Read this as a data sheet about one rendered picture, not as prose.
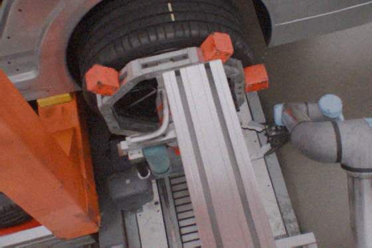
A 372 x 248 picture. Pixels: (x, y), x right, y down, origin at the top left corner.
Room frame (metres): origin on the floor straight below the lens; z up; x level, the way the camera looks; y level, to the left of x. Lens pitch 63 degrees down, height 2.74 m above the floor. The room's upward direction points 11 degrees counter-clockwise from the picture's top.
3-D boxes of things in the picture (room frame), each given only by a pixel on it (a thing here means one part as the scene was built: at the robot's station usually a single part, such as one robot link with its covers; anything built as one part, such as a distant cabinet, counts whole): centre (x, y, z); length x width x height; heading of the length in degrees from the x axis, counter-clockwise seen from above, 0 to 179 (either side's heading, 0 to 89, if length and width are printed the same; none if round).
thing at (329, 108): (0.82, -0.45, 0.95); 0.11 x 0.08 x 0.11; 83
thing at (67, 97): (1.27, 0.53, 0.71); 0.14 x 0.14 x 0.05; 2
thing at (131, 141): (0.91, 0.14, 1.03); 0.19 x 0.18 x 0.11; 2
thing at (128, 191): (1.05, 0.33, 0.26); 0.42 x 0.18 x 0.35; 2
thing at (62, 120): (1.10, 0.53, 0.69); 0.52 x 0.17 x 0.35; 2
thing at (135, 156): (0.82, 0.21, 0.93); 0.09 x 0.05 x 0.05; 2
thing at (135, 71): (1.03, 0.05, 0.85); 0.54 x 0.07 x 0.54; 92
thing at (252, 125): (0.86, -0.22, 0.85); 0.09 x 0.03 x 0.06; 61
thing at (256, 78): (1.05, -0.27, 0.85); 0.09 x 0.08 x 0.07; 92
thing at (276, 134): (0.81, -0.31, 0.86); 0.12 x 0.08 x 0.09; 92
